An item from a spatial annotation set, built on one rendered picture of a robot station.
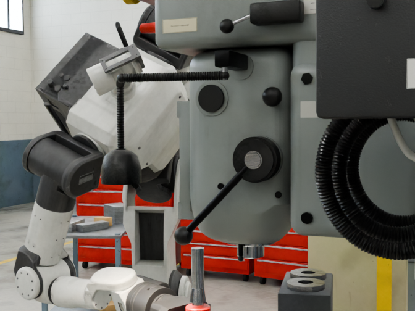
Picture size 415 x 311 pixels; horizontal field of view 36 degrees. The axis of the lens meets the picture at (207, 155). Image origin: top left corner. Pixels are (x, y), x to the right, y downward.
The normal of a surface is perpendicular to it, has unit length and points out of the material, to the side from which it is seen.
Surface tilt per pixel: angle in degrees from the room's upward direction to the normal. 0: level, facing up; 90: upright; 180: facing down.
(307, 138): 90
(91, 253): 90
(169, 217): 80
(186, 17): 90
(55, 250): 113
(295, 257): 90
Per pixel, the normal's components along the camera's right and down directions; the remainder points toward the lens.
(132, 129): 0.47, -0.04
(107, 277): -0.26, -0.92
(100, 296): 0.83, -0.06
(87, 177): 0.81, 0.40
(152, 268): -0.17, 0.12
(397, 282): -0.39, 0.05
